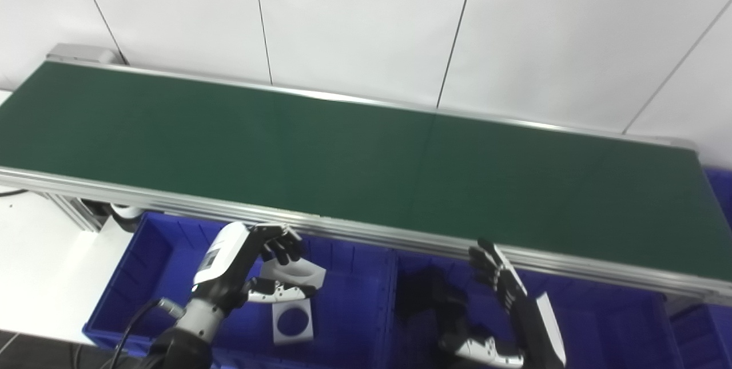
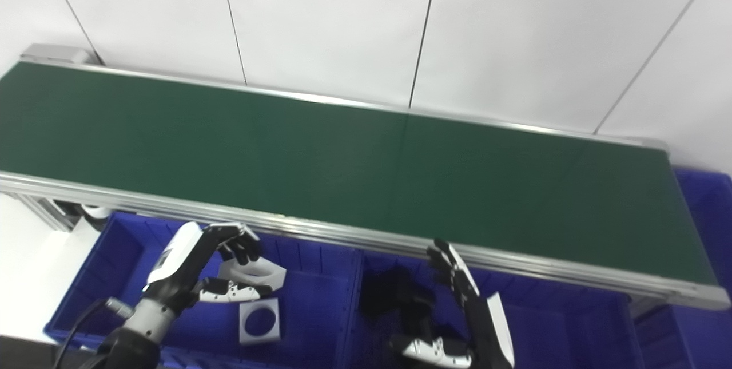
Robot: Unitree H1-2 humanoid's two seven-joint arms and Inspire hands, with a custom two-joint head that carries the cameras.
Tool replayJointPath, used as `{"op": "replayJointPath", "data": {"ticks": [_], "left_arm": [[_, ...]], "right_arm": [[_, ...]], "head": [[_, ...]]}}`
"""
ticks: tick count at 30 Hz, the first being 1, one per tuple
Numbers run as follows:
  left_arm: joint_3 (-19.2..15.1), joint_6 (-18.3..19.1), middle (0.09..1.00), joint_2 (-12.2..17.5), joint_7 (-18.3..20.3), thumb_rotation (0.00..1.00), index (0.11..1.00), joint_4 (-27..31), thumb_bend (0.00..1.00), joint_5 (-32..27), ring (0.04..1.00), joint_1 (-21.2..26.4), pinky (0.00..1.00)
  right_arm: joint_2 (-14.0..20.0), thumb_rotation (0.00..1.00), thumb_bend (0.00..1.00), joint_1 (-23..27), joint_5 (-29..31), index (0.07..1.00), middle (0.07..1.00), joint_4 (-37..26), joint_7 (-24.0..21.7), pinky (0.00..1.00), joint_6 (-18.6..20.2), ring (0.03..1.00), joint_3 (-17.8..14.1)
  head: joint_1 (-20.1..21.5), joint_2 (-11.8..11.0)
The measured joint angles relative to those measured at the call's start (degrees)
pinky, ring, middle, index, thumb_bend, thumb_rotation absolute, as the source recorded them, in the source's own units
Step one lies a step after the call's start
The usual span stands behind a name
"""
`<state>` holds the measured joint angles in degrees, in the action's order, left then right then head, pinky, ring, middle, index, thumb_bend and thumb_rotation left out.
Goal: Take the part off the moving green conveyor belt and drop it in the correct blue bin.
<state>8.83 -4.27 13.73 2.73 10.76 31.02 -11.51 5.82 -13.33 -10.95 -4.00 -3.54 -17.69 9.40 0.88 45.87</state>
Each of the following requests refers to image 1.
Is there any green conveyor belt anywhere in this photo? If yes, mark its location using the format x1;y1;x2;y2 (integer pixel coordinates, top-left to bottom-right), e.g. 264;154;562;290
0;44;732;307

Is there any white square part with hole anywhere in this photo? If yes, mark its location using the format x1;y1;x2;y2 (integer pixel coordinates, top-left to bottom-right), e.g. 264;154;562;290
272;299;315;346

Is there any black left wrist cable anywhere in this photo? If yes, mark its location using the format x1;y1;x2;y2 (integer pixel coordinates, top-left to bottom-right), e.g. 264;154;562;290
109;299;186;369

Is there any white plastic part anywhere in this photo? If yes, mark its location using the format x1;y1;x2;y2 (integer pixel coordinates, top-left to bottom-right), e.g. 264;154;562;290
260;257;327;291

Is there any blue plastic bin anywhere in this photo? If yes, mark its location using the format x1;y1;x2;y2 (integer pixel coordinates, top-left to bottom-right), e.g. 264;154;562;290
669;169;732;369
83;212;398;369
392;252;684;369

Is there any aluminium conveyor leg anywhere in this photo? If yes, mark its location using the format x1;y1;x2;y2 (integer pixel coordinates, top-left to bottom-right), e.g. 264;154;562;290
49;193;106;232

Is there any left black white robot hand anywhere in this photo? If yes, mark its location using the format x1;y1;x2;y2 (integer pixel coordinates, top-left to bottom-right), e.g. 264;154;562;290
192;221;318;315

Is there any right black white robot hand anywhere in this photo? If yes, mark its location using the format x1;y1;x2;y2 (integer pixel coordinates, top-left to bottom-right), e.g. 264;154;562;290
439;237;567;369

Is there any black white conveyor motor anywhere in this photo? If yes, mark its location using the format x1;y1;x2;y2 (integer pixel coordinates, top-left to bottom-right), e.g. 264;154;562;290
80;199;146;233

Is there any black plastic part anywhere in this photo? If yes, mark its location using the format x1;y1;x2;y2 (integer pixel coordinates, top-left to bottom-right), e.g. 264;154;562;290
397;269;475;352

